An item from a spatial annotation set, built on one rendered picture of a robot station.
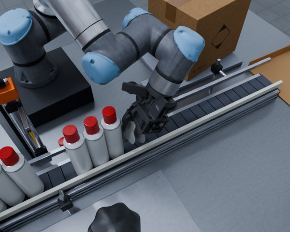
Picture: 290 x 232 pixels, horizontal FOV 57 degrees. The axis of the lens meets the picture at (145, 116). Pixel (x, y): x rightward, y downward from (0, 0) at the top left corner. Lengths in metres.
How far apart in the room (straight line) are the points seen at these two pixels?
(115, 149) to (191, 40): 0.36
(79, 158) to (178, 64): 0.34
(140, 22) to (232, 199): 0.55
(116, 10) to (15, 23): 0.70
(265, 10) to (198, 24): 2.52
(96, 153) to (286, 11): 3.03
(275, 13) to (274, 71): 2.20
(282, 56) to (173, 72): 0.80
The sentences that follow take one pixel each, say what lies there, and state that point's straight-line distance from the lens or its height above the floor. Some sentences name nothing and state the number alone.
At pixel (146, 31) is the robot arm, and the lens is 0.63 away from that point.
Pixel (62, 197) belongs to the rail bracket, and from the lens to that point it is 0.72.
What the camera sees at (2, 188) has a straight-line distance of 0.74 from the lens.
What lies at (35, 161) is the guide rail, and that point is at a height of 0.96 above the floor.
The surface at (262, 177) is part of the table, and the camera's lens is 0.92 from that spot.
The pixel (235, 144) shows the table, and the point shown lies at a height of 0.83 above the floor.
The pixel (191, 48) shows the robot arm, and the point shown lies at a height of 1.23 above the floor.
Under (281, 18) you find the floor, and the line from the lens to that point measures 3.35.
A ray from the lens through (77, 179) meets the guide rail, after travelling 0.77.
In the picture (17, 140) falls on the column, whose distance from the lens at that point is 0.83.
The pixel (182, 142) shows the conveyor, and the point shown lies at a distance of 0.89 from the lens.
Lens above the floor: 1.59
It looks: 52 degrees down
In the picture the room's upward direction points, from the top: straight up
